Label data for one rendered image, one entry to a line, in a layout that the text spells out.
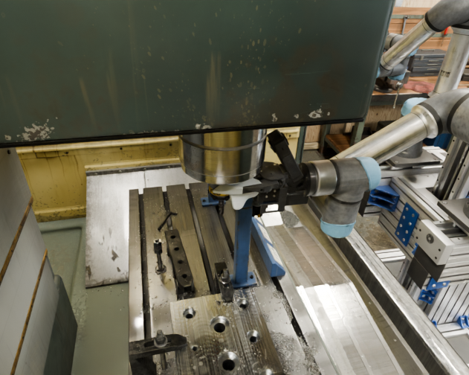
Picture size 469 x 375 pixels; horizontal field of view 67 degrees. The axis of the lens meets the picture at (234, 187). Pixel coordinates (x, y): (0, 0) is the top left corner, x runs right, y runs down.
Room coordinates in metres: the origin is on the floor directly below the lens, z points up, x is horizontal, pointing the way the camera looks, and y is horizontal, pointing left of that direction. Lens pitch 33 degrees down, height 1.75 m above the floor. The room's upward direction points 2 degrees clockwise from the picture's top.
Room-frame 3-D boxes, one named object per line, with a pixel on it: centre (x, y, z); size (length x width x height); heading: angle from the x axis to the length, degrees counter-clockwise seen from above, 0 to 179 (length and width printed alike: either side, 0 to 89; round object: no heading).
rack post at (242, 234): (0.77, -0.03, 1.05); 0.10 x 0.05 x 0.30; 105
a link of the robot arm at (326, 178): (0.64, -0.18, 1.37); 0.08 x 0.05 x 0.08; 15
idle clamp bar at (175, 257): (0.81, 0.17, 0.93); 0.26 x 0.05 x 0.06; 20
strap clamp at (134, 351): (0.48, 0.16, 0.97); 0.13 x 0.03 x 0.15; 105
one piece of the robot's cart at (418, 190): (1.23, -0.88, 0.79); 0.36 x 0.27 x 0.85; 12
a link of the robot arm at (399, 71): (1.75, -0.75, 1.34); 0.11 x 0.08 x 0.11; 116
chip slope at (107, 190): (1.22, 0.19, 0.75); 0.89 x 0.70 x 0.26; 105
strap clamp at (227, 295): (0.68, 0.02, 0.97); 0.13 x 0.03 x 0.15; 15
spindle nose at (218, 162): (0.59, 0.02, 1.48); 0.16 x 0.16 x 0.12
